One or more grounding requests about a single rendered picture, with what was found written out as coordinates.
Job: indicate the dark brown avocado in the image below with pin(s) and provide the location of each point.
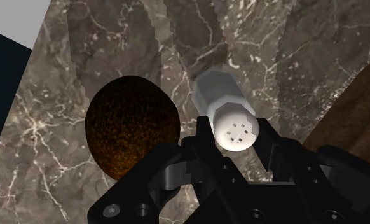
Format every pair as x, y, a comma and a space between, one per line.
130, 127

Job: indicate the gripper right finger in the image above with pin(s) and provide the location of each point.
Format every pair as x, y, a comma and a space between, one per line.
299, 164

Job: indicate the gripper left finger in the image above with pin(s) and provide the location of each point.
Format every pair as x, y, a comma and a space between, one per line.
160, 173

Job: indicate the brown wooden board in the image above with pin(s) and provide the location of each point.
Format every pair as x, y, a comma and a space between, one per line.
352, 124

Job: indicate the white salt shaker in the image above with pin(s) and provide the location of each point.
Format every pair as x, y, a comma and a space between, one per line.
225, 111

